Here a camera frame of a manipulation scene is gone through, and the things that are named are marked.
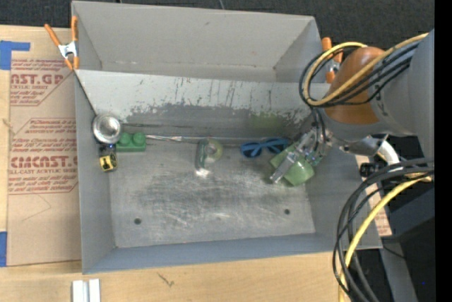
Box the blue sunglasses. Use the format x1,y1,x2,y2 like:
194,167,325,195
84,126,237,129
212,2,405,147
240,137,292,158

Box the brown cardboard board red print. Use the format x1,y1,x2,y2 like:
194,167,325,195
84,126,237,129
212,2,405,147
0,24,393,267

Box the yellow and black small box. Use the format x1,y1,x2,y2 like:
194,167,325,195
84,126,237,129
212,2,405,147
99,152,119,172

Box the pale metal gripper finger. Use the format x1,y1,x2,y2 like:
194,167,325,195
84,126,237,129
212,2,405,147
270,151,301,186

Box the pale green cup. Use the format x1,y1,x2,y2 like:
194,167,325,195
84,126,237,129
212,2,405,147
269,147,316,188

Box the clear glass cup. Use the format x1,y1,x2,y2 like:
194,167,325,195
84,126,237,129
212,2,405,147
195,138,224,177

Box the shiny silver metal ball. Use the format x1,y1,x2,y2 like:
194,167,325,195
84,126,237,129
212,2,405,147
92,113,121,145

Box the grey metal bin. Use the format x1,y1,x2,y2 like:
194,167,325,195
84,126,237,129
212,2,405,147
70,0,384,275

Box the green toy brick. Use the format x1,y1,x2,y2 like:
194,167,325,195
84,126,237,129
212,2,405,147
115,131,147,153

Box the black cylinder on white bracket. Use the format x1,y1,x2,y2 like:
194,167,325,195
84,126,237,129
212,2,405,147
359,142,402,177

